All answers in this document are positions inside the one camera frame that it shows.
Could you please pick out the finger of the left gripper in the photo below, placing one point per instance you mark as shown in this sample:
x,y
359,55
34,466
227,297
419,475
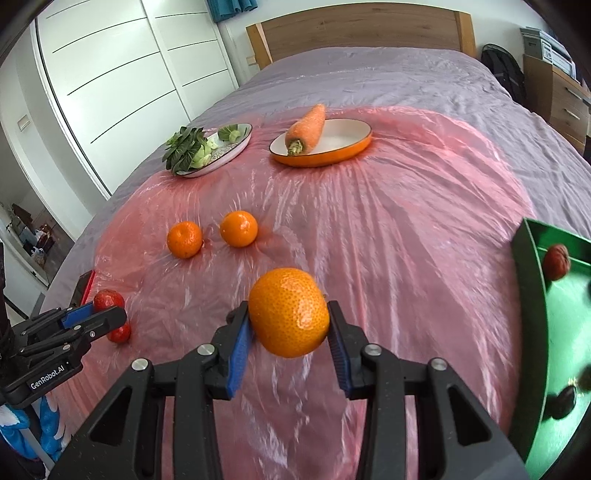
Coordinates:
x,y
94,327
53,321

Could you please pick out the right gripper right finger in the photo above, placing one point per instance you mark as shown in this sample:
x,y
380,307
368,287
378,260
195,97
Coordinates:
x,y
457,438

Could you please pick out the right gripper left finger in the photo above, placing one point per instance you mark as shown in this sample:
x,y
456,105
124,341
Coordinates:
x,y
122,438

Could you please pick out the small red apple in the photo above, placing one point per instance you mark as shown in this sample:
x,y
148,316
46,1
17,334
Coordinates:
x,y
107,298

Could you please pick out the dark plum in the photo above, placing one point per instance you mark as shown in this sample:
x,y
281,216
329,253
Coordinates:
x,y
559,406

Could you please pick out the large orange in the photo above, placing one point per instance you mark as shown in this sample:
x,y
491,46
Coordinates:
x,y
288,312

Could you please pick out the green tray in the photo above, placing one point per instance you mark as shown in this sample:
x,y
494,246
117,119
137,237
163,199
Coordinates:
x,y
555,353

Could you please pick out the wrinkled red apple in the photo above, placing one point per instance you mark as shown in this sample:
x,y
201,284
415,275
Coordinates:
x,y
556,263

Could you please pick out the red tray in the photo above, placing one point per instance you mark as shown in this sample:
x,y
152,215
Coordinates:
x,y
81,291

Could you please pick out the small red tomato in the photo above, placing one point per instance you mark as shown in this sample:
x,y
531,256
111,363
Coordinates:
x,y
120,335

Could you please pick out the small mandarin left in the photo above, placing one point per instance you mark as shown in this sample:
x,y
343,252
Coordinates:
x,y
184,240

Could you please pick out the small mandarin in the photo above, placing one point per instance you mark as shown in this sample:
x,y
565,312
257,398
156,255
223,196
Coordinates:
x,y
184,240
239,229

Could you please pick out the green leafy vegetable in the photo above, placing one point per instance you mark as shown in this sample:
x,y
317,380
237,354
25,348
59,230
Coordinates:
x,y
191,150

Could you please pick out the pink plastic sheet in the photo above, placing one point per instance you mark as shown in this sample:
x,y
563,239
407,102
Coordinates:
x,y
411,238

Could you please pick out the white plate with greens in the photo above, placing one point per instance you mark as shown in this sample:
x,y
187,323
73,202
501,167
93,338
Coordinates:
x,y
217,150

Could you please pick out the white wardrobe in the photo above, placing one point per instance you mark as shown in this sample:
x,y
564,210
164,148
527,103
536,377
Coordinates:
x,y
127,74

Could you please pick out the carrot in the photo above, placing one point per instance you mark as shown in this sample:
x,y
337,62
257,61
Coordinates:
x,y
305,134

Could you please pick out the orange oval dish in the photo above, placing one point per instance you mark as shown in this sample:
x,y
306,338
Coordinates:
x,y
342,139

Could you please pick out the teal curtain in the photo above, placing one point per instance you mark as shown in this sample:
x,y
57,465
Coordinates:
x,y
222,10

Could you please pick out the purple bed cover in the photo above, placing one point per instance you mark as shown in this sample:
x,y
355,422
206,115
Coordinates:
x,y
555,177

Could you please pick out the wooden drawer cabinet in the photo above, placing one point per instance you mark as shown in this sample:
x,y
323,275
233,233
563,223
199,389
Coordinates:
x,y
560,100

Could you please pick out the black backpack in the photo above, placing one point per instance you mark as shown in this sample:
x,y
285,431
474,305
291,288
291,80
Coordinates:
x,y
506,70

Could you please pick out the white printer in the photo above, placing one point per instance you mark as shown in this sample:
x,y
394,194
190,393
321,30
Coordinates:
x,y
543,46

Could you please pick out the wooden headboard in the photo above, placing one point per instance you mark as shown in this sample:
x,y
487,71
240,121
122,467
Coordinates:
x,y
373,24

